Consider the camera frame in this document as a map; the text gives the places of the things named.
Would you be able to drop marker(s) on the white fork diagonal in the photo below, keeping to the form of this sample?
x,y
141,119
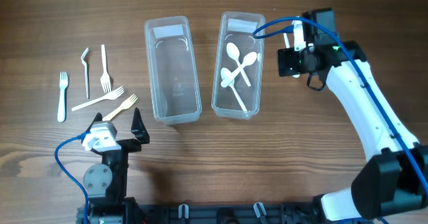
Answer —
x,y
109,96

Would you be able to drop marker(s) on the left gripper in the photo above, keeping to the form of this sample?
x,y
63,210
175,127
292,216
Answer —
x,y
125,143

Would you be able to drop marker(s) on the bent white plastic fork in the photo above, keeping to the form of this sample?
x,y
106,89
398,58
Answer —
x,y
85,64

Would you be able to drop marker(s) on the cream plastic fork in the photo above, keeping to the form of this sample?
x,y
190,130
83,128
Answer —
x,y
129,102

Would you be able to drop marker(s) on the white fork upright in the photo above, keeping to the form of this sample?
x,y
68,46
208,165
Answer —
x,y
105,78

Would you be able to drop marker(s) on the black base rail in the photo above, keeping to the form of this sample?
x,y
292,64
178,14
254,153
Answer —
x,y
256,213

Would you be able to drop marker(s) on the clear plastic container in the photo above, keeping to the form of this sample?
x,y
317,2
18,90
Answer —
x,y
172,69
238,28

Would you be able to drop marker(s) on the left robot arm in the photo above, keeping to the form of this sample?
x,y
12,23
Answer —
x,y
106,182

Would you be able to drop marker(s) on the left clear plastic container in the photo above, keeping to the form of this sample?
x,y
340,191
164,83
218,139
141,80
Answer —
x,y
172,69

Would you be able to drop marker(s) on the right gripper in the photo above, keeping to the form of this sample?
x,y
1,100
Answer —
x,y
287,62

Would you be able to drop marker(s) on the right clear plastic container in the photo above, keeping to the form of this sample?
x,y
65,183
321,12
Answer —
x,y
238,28

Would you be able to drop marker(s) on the white spoon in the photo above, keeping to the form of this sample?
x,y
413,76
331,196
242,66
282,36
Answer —
x,y
286,40
226,73
248,60

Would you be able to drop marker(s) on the white spoon vertical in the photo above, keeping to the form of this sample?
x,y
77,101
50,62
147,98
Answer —
x,y
233,53

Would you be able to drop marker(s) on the small white fork far left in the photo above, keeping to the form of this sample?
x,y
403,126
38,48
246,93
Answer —
x,y
63,84

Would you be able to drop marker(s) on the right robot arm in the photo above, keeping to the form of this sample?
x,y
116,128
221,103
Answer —
x,y
394,178

